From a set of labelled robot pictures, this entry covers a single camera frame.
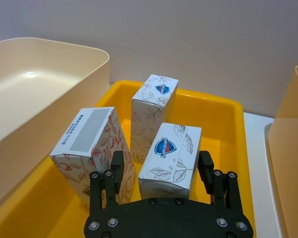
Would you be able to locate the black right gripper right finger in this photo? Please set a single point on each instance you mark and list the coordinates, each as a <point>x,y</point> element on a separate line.
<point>206,171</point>

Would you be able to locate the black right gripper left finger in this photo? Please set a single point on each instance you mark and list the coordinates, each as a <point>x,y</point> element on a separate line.
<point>117,171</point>

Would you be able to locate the soap box with grey leaves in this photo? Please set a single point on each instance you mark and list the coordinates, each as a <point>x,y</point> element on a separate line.
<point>173,153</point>

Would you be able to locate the soap box with red leaves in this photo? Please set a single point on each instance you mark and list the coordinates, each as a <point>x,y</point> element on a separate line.
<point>89,134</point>

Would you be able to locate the yellow plastic tray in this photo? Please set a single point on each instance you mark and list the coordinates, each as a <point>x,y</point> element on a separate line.
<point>228,129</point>

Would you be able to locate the tall soap box, brown leaves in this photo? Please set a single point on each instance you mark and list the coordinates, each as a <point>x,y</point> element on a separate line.
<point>149,111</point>

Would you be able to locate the orange-yellow plastic bin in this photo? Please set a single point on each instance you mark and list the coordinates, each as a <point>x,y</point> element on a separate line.
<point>291,138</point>

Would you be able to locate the cream plastic bin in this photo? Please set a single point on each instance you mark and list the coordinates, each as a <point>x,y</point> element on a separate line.
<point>27,104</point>

